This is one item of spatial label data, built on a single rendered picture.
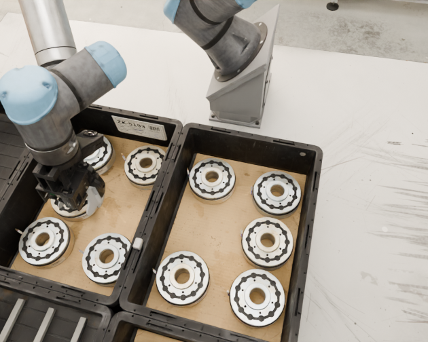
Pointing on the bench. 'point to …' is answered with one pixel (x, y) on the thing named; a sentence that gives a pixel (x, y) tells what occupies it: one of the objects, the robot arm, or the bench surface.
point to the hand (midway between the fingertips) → (88, 198)
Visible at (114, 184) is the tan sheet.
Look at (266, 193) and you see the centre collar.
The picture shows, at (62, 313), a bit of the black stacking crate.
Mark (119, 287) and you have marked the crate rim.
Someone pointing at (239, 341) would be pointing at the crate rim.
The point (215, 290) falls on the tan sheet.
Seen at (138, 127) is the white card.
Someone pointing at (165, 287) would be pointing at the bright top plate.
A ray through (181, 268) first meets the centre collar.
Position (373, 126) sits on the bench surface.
